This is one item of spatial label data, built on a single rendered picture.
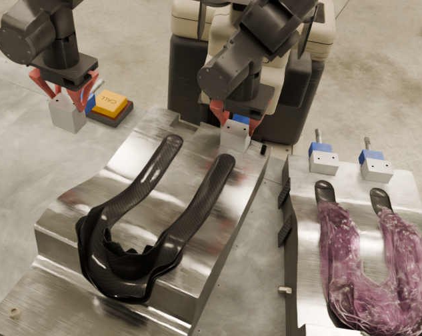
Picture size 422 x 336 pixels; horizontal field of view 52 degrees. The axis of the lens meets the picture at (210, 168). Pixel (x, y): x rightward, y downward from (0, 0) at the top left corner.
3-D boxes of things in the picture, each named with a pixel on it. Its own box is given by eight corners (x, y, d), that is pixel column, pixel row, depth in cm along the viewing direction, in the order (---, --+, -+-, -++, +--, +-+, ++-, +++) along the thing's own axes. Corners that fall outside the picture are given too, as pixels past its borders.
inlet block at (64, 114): (93, 87, 88) (90, 65, 84) (114, 95, 87) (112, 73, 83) (53, 125, 80) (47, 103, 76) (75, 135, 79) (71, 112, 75)
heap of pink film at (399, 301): (308, 198, 81) (320, 170, 75) (401, 211, 81) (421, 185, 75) (319, 335, 63) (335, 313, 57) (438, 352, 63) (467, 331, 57)
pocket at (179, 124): (178, 126, 91) (179, 113, 88) (201, 135, 90) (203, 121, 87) (168, 139, 88) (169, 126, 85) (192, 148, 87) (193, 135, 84)
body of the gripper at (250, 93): (263, 118, 73) (268, 84, 68) (207, 101, 76) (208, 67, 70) (274, 95, 77) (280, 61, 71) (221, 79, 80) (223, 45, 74)
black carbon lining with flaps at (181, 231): (167, 139, 86) (168, 101, 79) (242, 167, 83) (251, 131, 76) (59, 283, 63) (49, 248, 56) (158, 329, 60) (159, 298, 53)
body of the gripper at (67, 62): (77, 89, 69) (71, 49, 64) (25, 69, 71) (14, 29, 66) (100, 68, 74) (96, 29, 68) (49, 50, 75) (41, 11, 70)
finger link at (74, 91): (82, 125, 75) (75, 82, 68) (47, 112, 77) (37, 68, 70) (103, 103, 80) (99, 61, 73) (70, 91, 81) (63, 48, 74)
